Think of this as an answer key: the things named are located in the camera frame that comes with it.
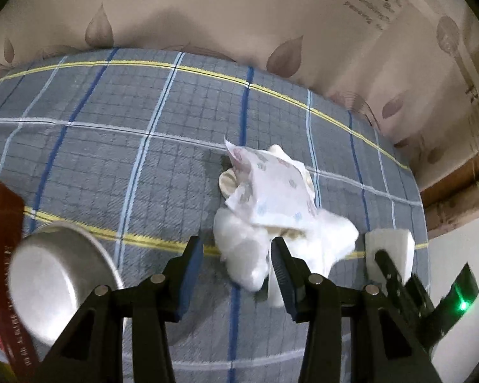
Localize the steel bowl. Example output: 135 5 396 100
8 223 125 346

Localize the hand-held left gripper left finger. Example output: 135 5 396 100
40 235 205 383

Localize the wooden headboard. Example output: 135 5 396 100
419 139 479 240

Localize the red and gold tin box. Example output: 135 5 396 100
0 177 41 383

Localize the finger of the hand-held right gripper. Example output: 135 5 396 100
374 249 434 328

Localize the white square pad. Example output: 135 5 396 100
365 228 416 284

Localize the beige leaf print curtain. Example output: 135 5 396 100
0 0 479 192

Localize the grey plaid bed sheet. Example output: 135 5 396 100
0 48 430 383

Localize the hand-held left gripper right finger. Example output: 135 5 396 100
269 237 444 383

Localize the cream scrunchie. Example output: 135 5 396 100
217 146 316 204

